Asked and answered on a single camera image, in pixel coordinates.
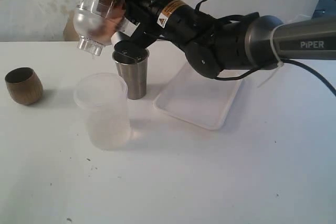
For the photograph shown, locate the translucent plastic container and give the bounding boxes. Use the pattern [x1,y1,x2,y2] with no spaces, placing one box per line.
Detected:
[73,72,132,151]

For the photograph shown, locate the white rectangular tray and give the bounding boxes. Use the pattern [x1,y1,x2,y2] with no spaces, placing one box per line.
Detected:
[153,63,242,130]

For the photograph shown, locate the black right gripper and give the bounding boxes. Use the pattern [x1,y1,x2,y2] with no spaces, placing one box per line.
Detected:
[111,0,168,64]

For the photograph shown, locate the clear plastic shaker cup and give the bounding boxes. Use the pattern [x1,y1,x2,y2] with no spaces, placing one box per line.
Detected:
[74,0,125,26]

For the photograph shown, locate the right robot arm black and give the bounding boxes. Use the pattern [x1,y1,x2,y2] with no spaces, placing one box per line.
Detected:
[125,0,335,79]

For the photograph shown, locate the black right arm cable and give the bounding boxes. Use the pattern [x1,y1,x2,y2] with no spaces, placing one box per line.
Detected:
[160,0,336,92]

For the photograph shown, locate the stainless steel cup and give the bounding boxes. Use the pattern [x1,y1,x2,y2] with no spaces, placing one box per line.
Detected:
[112,49,149,100]

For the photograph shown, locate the clear dome shaker lid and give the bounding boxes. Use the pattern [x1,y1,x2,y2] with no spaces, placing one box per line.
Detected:
[73,9,125,56]

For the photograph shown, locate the brown wooden cup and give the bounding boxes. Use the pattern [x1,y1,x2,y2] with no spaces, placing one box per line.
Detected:
[5,67,44,105]

